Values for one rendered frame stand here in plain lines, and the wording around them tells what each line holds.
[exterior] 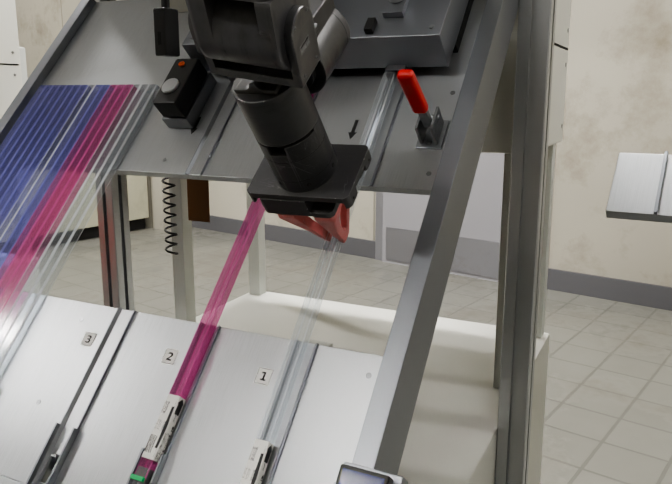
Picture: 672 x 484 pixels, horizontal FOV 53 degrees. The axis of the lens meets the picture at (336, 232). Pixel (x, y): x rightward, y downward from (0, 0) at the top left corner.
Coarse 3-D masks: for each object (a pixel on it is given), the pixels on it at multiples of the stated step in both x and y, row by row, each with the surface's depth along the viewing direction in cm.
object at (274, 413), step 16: (384, 80) 77; (384, 96) 76; (384, 112) 75; (368, 128) 74; (368, 144) 72; (352, 208) 69; (336, 240) 67; (320, 256) 67; (336, 256) 67; (320, 272) 66; (320, 288) 64; (304, 304) 64; (320, 304) 65; (304, 320) 63; (304, 336) 62; (288, 352) 62; (304, 352) 62; (288, 368) 61; (288, 384) 60; (272, 400) 60; (288, 400) 60; (272, 416) 59; (272, 432) 58
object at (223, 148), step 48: (144, 0) 107; (480, 0) 81; (96, 48) 104; (144, 48) 99; (336, 96) 80; (432, 96) 75; (144, 144) 87; (192, 144) 84; (240, 144) 81; (384, 144) 73
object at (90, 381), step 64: (64, 320) 75; (128, 320) 72; (0, 384) 73; (64, 384) 70; (128, 384) 68; (192, 384) 65; (256, 384) 63; (320, 384) 61; (0, 448) 69; (64, 448) 65; (128, 448) 64; (192, 448) 61; (320, 448) 57
